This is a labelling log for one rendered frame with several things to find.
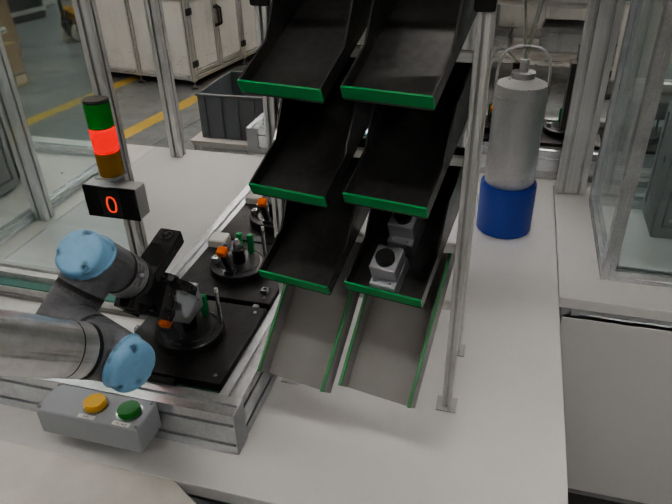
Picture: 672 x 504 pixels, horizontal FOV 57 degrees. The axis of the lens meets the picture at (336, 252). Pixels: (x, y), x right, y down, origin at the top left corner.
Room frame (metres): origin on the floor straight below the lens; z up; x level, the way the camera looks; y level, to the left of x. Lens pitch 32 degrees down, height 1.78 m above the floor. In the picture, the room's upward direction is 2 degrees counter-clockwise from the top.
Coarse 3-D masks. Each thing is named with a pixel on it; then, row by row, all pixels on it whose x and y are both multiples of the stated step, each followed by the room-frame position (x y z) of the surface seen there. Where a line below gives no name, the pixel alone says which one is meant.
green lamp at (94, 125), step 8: (104, 104) 1.15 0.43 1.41; (88, 112) 1.14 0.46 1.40; (96, 112) 1.14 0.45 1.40; (104, 112) 1.15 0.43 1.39; (88, 120) 1.14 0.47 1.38; (96, 120) 1.14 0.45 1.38; (104, 120) 1.14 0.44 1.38; (112, 120) 1.16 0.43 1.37; (88, 128) 1.15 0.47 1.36; (96, 128) 1.14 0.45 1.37; (104, 128) 1.14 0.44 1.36
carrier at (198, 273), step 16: (208, 240) 1.35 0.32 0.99; (224, 240) 1.34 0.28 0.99; (240, 240) 1.28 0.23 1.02; (208, 256) 1.30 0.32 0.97; (240, 256) 1.23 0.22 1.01; (256, 256) 1.26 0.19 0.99; (192, 272) 1.23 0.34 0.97; (208, 272) 1.23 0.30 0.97; (224, 272) 1.19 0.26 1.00; (240, 272) 1.19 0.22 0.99; (256, 272) 1.19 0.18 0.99; (208, 288) 1.16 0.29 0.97; (224, 288) 1.16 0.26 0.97; (240, 288) 1.16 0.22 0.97; (256, 288) 1.16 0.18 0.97; (272, 288) 1.15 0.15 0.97; (240, 304) 1.11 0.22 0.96; (272, 304) 1.11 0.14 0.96
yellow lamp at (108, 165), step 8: (120, 152) 1.17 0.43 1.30; (96, 160) 1.15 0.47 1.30; (104, 160) 1.14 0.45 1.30; (112, 160) 1.14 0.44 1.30; (120, 160) 1.16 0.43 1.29; (104, 168) 1.14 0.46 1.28; (112, 168) 1.14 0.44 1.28; (120, 168) 1.15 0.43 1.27; (104, 176) 1.14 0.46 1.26; (112, 176) 1.14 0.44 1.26
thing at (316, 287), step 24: (360, 144) 1.04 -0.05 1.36; (336, 192) 1.02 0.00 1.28; (288, 216) 0.96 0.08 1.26; (312, 216) 0.97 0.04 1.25; (336, 216) 0.96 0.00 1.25; (360, 216) 0.93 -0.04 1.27; (288, 240) 0.94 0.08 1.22; (312, 240) 0.93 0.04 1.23; (336, 240) 0.92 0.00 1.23; (264, 264) 0.88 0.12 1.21; (288, 264) 0.89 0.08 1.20; (312, 264) 0.88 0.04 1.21; (336, 264) 0.85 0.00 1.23; (312, 288) 0.83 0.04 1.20
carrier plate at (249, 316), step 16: (208, 304) 1.10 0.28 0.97; (224, 304) 1.10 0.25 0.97; (224, 320) 1.04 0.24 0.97; (240, 320) 1.04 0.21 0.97; (256, 320) 1.04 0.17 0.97; (144, 336) 0.99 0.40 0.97; (224, 336) 0.99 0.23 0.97; (240, 336) 0.99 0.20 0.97; (160, 352) 0.94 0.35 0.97; (208, 352) 0.94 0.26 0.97; (224, 352) 0.94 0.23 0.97; (240, 352) 0.94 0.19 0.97; (160, 368) 0.90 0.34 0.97; (176, 368) 0.90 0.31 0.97; (192, 368) 0.89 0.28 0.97; (208, 368) 0.89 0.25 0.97; (224, 368) 0.89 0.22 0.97; (192, 384) 0.87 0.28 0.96; (208, 384) 0.86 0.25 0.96; (224, 384) 0.86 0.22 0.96
